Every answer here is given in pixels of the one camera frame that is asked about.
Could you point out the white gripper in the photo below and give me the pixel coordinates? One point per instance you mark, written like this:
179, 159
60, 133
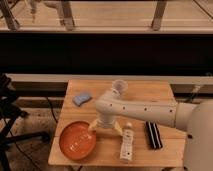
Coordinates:
106, 122

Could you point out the orange ceramic bowl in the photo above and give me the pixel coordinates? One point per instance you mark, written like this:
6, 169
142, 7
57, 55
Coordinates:
76, 142

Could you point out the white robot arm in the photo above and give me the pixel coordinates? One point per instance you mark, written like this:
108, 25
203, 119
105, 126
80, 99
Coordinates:
195, 119

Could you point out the white plastic bottle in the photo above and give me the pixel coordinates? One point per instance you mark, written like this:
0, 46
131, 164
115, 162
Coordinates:
127, 143

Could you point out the wooden table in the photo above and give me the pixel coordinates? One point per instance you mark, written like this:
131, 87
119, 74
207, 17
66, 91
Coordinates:
107, 149

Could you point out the blue sponge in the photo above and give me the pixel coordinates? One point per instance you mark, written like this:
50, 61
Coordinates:
82, 98

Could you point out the black white striped object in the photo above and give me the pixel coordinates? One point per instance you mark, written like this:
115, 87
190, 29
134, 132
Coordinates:
154, 135

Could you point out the black tripod stand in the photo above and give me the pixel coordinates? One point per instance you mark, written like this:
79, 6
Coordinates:
10, 112

